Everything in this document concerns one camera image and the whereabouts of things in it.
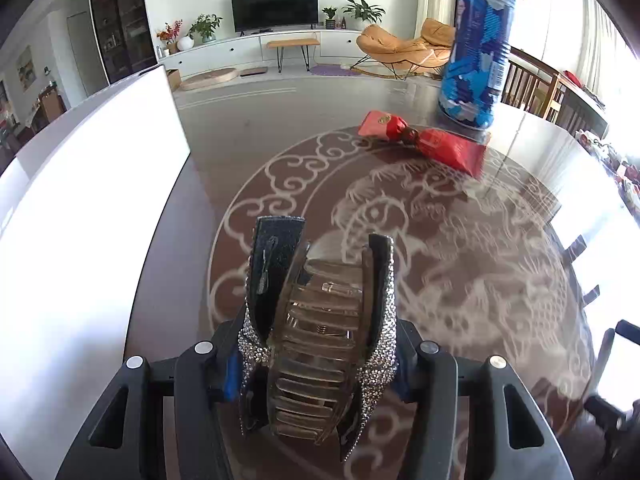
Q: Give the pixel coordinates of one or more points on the framed wall picture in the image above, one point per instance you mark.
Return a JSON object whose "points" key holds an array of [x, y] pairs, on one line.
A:
{"points": [[26, 61]]}

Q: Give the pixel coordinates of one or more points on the wooden bench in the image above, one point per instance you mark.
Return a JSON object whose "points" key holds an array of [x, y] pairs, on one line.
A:
{"points": [[292, 42]]}

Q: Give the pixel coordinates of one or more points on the orange lounge chair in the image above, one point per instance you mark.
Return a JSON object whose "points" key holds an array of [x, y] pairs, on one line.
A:
{"points": [[390, 42]]}

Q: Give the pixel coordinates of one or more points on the dark glass display cabinet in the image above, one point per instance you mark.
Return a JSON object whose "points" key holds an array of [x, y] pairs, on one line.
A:
{"points": [[122, 20]]}

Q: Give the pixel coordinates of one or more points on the blue camouflage bottle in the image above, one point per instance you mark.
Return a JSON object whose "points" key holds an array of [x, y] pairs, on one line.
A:
{"points": [[475, 50]]}

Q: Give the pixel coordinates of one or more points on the black television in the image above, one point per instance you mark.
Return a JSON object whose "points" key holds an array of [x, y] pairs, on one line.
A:
{"points": [[275, 7]]}

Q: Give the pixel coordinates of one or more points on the white television cabinet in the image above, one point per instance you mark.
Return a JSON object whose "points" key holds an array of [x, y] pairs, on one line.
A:
{"points": [[225, 50]]}

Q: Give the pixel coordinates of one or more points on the small red wrapped candy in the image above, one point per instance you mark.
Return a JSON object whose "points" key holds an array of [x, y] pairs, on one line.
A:
{"points": [[382, 125]]}

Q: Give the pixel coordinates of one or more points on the wooden dining chair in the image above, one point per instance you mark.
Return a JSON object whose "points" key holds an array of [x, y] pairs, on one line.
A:
{"points": [[530, 85], [582, 107]]}

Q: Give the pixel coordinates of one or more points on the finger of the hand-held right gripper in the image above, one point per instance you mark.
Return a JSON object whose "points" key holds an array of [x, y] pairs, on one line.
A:
{"points": [[625, 332], [607, 410]]}

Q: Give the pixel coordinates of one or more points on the rhinestone bow hair claw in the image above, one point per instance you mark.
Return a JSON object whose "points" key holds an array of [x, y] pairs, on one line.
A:
{"points": [[315, 350]]}

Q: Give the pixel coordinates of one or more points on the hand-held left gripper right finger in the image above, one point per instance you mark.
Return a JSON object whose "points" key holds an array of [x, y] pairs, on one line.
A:
{"points": [[402, 385]]}

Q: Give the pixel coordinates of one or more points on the cardboard box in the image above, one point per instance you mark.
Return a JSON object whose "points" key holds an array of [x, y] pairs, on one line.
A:
{"points": [[173, 80]]}

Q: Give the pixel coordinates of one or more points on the purple floor rug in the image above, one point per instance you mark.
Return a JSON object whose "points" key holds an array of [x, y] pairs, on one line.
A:
{"points": [[335, 70]]}

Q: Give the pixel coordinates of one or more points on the colourful clutter pile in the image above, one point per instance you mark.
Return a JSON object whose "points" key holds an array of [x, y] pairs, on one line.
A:
{"points": [[610, 165]]}

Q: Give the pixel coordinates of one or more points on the small green potted plant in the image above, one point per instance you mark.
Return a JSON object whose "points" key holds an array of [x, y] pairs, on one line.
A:
{"points": [[329, 15]]}

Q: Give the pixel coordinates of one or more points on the red flowers in vase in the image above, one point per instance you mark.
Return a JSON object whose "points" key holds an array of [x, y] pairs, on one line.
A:
{"points": [[169, 35]]}

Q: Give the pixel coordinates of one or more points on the large leafy potted plant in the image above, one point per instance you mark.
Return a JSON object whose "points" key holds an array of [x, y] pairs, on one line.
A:
{"points": [[362, 11]]}

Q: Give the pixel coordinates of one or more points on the round white vase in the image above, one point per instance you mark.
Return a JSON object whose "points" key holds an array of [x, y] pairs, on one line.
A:
{"points": [[185, 43]]}

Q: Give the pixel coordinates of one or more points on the red candy packet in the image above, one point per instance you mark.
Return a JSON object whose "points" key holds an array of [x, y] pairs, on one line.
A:
{"points": [[450, 152]]}

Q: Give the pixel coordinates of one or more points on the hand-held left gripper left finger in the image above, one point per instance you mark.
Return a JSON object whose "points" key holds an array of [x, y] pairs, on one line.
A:
{"points": [[231, 380]]}

